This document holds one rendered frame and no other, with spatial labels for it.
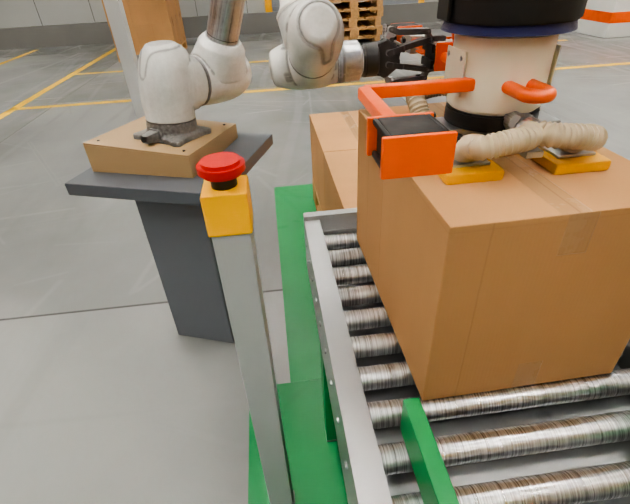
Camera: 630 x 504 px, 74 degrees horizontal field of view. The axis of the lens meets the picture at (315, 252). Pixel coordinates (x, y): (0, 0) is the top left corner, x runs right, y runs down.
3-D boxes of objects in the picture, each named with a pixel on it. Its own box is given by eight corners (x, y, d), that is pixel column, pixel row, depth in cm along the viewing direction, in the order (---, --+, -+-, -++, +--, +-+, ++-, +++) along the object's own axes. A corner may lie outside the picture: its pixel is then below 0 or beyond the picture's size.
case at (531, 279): (611, 373, 85) (707, 198, 63) (422, 401, 82) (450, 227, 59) (478, 224, 135) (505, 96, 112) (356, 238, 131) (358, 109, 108)
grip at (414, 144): (452, 173, 49) (458, 132, 47) (381, 180, 49) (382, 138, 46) (428, 148, 56) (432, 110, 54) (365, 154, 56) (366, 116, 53)
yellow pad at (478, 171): (503, 181, 71) (509, 152, 68) (445, 186, 70) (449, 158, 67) (433, 120, 99) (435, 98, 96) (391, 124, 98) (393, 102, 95)
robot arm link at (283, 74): (335, 92, 103) (342, 77, 90) (272, 98, 102) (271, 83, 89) (330, 46, 102) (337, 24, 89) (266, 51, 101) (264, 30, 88)
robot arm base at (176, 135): (122, 141, 130) (118, 123, 127) (169, 124, 147) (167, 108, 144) (169, 151, 124) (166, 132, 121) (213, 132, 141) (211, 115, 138)
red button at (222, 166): (247, 193, 60) (243, 166, 58) (198, 197, 59) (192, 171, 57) (248, 173, 66) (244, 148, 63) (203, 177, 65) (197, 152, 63)
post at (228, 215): (296, 516, 117) (246, 192, 60) (271, 519, 116) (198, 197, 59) (294, 491, 122) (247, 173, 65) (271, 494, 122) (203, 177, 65)
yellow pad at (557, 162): (609, 170, 72) (620, 142, 69) (554, 176, 71) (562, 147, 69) (510, 114, 100) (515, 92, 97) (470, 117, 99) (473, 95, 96)
